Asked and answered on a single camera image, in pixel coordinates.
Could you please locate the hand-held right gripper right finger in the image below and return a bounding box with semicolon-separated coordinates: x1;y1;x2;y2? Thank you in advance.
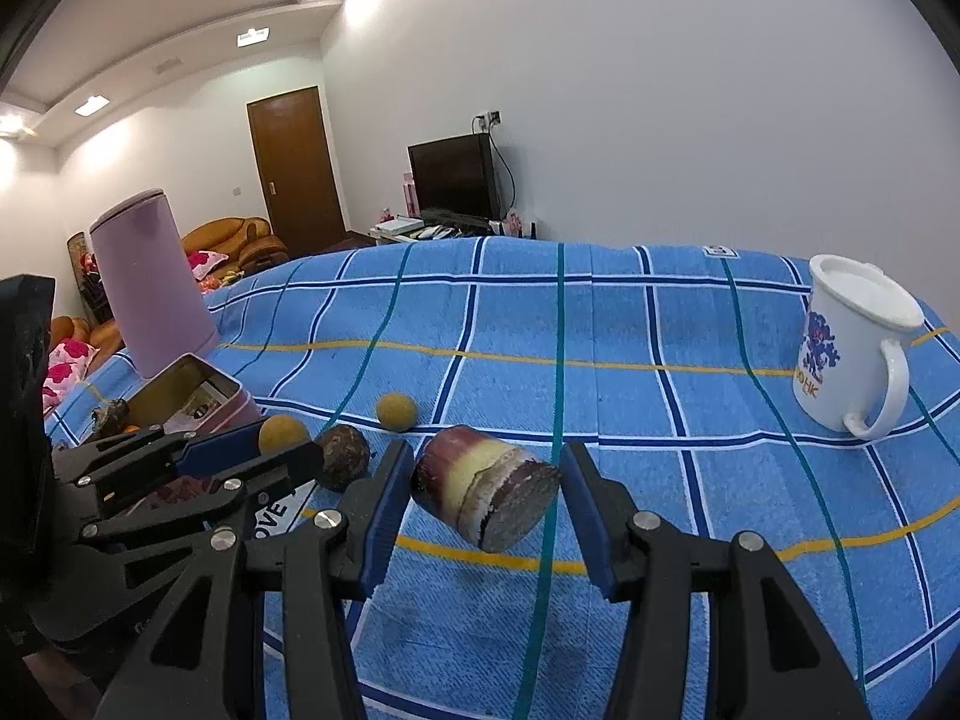
561;441;875;720

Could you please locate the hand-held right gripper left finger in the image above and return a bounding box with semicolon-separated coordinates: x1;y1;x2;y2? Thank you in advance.
90;439;416;720

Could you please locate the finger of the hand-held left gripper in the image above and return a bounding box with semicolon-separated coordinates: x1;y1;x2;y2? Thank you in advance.
51;422;265;501
73;439;326;542

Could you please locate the brown longan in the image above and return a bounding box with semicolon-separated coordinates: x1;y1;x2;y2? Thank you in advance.
376;392;419;434
259;415;312;458

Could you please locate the rectangular metal tin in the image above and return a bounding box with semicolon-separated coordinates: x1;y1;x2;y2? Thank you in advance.
124;354;263;440

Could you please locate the dark water chestnut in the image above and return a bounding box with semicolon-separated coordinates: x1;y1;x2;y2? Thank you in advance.
91;399;132;436
313;424;372;494

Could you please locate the purple sugar cane piece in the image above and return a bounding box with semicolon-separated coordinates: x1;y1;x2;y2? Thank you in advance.
410;425;562;554

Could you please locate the brown leather armchair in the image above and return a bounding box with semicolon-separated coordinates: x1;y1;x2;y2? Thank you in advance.
49;315;125;370

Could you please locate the dark chair with clothes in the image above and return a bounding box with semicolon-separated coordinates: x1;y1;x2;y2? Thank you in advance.
67;232;113;327

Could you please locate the pink electric kettle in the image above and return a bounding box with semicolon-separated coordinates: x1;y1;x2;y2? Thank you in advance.
88;188;220;380

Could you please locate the blue checked blanket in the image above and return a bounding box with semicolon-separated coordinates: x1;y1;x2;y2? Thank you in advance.
41;235;960;720

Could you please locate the brown leather sofa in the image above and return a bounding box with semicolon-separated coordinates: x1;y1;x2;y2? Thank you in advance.
182;217;290;280

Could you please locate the brown wooden door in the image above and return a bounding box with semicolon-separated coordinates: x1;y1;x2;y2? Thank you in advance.
247;86;350;256

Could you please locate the white television stand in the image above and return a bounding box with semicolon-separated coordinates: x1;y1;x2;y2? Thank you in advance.
367;214;541;245

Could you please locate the white mug with blue print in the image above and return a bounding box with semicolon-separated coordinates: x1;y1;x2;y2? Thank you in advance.
793;253;925;442

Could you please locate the black television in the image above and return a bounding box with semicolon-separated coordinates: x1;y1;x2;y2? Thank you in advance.
408;133;502;220

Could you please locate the black television cable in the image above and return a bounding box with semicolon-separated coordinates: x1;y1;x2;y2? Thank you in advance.
491;131;520;212

